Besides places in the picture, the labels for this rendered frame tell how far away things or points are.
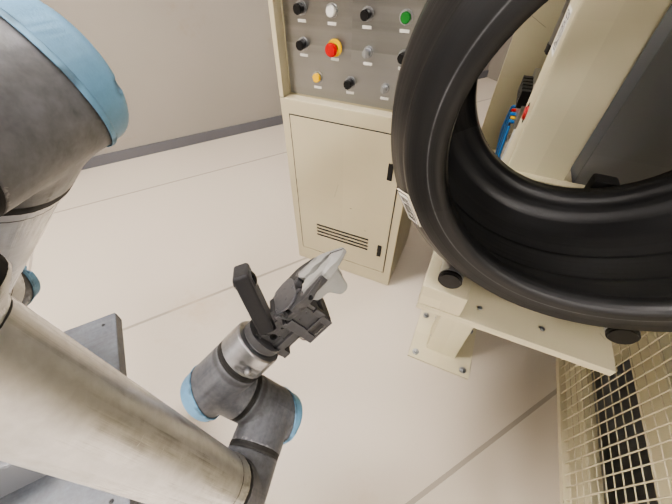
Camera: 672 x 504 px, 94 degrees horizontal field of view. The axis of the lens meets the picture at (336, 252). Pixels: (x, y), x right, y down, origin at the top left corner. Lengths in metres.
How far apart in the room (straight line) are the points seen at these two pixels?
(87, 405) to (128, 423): 0.05
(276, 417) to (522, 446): 1.12
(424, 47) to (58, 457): 0.50
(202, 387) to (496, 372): 1.31
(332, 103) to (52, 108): 1.09
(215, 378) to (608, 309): 0.59
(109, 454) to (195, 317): 1.42
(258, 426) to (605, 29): 0.92
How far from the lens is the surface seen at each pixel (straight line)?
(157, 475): 0.42
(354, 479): 1.38
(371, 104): 1.26
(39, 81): 0.29
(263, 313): 0.51
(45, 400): 0.31
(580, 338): 0.80
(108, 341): 1.06
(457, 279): 0.63
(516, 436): 1.57
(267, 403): 0.63
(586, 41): 0.82
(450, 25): 0.40
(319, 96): 1.34
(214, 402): 0.61
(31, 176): 0.29
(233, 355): 0.55
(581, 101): 0.85
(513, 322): 0.75
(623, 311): 0.59
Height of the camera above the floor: 1.37
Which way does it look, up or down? 46 degrees down
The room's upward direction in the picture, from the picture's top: straight up
